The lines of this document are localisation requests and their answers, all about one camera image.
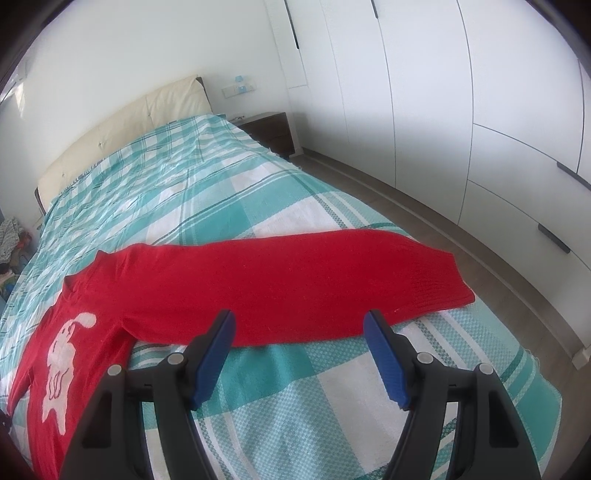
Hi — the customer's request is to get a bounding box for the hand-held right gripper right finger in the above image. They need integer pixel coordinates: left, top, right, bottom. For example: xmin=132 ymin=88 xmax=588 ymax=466
xmin=363 ymin=310 xmax=542 ymax=480

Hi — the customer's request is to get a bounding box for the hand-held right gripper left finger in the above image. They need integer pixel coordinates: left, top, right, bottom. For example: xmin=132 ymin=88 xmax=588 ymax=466
xmin=59 ymin=309 xmax=237 ymax=480

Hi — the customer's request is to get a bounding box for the red sweater with white print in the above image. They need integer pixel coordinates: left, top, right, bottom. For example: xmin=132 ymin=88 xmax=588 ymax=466
xmin=7 ymin=229 xmax=476 ymax=480

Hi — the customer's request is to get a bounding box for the pile of clothes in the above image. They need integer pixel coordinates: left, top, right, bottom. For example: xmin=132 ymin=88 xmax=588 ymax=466
xmin=0 ymin=217 xmax=33 ymax=301

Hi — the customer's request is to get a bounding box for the teal checked blanket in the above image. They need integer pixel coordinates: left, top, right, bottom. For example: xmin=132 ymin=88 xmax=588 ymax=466
xmin=0 ymin=112 xmax=561 ymax=480

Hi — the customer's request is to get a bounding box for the dark wooden nightstand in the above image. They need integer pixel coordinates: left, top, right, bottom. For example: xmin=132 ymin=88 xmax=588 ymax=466
xmin=238 ymin=112 xmax=296 ymax=160

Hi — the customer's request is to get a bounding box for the cream padded headboard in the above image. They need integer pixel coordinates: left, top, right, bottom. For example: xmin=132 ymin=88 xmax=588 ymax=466
xmin=36 ymin=75 xmax=214 ymax=217

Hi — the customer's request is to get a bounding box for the white wardrobe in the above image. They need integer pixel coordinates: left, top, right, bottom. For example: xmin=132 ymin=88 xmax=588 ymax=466
xmin=281 ymin=0 xmax=591 ymax=356

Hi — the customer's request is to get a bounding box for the dark wardrobe handle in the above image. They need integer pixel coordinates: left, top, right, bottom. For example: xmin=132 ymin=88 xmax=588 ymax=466
xmin=557 ymin=162 xmax=586 ymax=183
xmin=538 ymin=224 xmax=570 ymax=254
xmin=285 ymin=0 xmax=302 ymax=50

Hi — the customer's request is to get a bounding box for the white wall switch panel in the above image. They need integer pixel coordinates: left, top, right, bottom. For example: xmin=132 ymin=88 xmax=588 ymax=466
xmin=222 ymin=74 xmax=256 ymax=99

